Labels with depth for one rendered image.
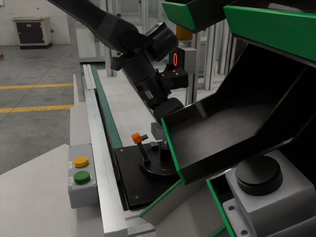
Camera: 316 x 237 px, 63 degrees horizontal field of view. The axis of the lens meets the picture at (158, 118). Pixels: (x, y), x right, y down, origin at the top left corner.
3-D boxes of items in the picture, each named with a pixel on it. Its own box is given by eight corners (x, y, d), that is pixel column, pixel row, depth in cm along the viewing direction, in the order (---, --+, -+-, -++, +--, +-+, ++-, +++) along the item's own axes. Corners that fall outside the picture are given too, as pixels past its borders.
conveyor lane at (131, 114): (132, 241, 60) (130, 209, 55) (98, 106, 132) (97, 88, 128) (239, 213, 67) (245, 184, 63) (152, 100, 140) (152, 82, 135)
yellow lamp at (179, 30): (179, 40, 72) (179, 22, 70) (173, 38, 77) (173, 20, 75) (195, 39, 74) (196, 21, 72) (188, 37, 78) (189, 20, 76)
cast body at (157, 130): (155, 141, 62) (155, 114, 59) (150, 132, 66) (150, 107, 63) (187, 136, 64) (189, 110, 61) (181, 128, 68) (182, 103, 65)
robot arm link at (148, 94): (141, 97, 48) (168, 78, 48) (123, 72, 64) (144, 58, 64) (162, 128, 52) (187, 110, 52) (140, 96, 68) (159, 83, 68)
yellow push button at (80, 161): (74, 171, 69) (73, 165, 68) (74, 162, 72) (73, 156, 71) (89, 168, 70) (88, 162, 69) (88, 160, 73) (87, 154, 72)
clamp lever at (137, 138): (143, 161, 65) (132, 138, 61) (141, 157, 66) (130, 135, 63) (156, 155, 65) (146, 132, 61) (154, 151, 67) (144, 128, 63)
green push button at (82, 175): (74, 188, 63) (73, 181, 62) (74, 177, 66) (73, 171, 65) (91, 185, 64) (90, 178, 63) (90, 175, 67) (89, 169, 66)
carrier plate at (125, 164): (130, 212, 56) (130, 205, 55) (114, 154, 76) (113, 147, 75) (227, 190, 62) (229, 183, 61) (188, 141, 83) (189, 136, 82)
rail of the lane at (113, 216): (108, 268, 54) (104, 231, 49) (86, 107, 130) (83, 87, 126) (134, 261, 55) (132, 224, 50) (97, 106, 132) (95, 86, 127)
